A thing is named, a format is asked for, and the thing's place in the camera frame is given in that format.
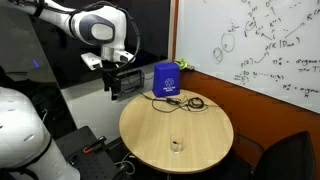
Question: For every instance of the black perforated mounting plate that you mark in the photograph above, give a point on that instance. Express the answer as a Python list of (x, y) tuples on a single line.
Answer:
[(97, 165)]

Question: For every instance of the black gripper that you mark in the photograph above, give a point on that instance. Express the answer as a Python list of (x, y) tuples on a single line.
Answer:
[(123, 83)]

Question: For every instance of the clear drinking glass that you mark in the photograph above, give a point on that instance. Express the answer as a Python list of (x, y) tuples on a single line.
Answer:
[(179, 140)]

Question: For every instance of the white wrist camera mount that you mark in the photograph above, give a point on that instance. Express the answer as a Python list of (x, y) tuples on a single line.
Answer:
[(92, 61)]

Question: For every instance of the blue box with white logo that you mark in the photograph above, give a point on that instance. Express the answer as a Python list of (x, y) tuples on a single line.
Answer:
[(166, 80)]

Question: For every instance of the whiteboard with writing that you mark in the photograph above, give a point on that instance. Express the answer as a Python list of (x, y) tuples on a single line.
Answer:
[(268, 46)]

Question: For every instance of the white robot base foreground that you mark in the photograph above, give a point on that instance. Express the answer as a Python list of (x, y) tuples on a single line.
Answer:
[(27, 149)]

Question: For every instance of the black office chair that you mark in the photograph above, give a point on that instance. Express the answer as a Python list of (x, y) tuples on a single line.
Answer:
[(291, 158)]

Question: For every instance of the orange handled tool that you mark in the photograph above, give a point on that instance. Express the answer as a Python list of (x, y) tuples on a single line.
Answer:
[(91, 147)]

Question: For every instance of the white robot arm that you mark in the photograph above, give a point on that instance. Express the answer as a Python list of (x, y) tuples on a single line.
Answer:
[(97, 24)]

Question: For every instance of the green object behind box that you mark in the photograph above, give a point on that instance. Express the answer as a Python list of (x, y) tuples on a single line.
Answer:
[(183, 64)]

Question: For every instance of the round wooden table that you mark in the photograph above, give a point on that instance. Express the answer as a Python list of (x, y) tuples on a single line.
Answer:
[(146, 124)]

